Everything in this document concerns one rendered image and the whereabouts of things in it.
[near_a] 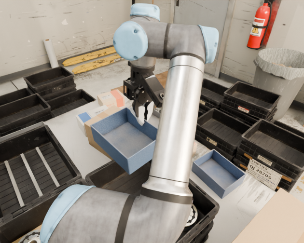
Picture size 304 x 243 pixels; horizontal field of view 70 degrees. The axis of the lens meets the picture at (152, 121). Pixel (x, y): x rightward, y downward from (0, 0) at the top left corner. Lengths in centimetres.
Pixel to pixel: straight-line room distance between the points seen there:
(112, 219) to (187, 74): 29
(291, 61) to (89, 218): 285
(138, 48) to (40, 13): 351
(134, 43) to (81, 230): 36
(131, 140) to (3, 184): 60
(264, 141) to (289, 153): 17
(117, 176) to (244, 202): 58
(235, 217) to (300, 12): 243
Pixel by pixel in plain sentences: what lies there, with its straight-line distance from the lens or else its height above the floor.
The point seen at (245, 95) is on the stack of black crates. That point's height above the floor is 50.
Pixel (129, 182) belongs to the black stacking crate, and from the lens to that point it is 94.
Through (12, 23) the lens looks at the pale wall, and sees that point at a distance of 386.
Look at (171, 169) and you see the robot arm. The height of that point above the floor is 129.
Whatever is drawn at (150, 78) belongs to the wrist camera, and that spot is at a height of 130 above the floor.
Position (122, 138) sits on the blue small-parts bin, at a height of 107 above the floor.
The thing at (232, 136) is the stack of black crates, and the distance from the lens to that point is 191.
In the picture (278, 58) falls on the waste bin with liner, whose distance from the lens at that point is 303.
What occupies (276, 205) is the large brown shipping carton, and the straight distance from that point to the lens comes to 90.
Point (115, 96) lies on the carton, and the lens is 156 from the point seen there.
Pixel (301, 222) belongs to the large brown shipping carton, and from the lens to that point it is 91.
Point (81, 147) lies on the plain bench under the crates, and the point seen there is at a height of 70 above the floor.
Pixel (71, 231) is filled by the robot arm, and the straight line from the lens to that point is 41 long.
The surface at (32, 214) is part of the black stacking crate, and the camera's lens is 87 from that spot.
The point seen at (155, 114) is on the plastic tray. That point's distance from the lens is 145.
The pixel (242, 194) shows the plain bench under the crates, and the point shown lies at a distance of 114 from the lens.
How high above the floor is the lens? 159
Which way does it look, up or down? 39 degrees down
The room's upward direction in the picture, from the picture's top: straight up
